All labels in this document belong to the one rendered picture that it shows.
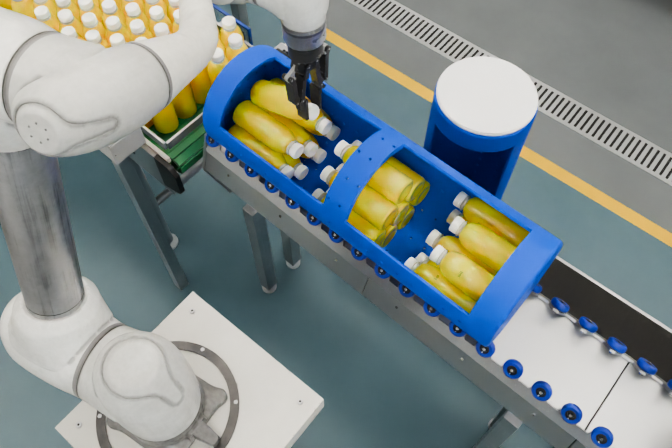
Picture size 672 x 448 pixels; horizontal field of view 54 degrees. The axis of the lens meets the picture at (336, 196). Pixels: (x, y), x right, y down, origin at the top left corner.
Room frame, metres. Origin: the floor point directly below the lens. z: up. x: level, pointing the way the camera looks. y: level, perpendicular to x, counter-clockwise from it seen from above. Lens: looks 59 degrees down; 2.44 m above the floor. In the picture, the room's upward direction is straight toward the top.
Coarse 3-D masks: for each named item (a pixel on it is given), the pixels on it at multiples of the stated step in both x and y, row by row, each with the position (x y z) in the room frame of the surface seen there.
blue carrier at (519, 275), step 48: (240, 96) 1.12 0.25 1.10; (336, 96) 1.02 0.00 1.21; (240, 144) 0.94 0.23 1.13; (336, 144) 1.04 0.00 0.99; (384, 144) 0.87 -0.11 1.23; (288, 192) 0.83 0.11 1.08; (336, 192) 0.77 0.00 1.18; (432, 192) 0.87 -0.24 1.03; (480, 192) 0.76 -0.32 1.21; (528, 240) 0.63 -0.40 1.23; (432, 288) 0.56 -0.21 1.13; (528, 288) 0.53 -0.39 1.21; (480, 336) 0.47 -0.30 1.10
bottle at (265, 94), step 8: (264, 80) 1.10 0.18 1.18; (256, 88) 1.07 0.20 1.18; (264, 88) 1.06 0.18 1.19; (272, 88) 1.06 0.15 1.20; (280, 88) 1.05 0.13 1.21; (256, 96) 1.06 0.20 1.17; (264, 96) 1.04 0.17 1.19; (272, 96) 1.03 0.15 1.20; (280, 96) 1.02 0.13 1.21; (256, 104) 1.05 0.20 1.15; (264, 104) 1.03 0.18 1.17; (272, 104) 1.02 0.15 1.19; (280, 104) 1.00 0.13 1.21; (288, 104) 0.99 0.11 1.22; (280, 112) 1.00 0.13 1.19; (288, 112) 0.98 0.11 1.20; (296, 112) 0.98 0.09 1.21
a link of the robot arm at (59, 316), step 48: (0, 48) 0.56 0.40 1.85; (0, 96) 0.52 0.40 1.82; (0, 144) 0.52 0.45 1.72; (0, 192) 0.50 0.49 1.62; (48, 192) 0.52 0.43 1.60; (48, 240) 0.48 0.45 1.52; (48, 288) 0.44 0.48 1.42; (96, 288) 0.49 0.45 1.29; (0, 336) 0.42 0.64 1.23; (48, 336) 0.39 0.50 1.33; (96, 336) 0.41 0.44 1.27
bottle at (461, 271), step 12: (444, 252) 0.65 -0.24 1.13; (456, 252) 0.65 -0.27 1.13; (444, 264) 0.62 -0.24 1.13; (456, 264) 0.62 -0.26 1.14; (468, 264) 0.61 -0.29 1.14; (444, 276) 0.60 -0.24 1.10; (456, 276) 0.59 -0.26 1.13; (468, 276) 0.59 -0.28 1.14; (480, 276) 0.59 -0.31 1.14; (492, 276) 0.59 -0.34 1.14; (468, 288) 0.57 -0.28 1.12; (480, 288) 0.56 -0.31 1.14
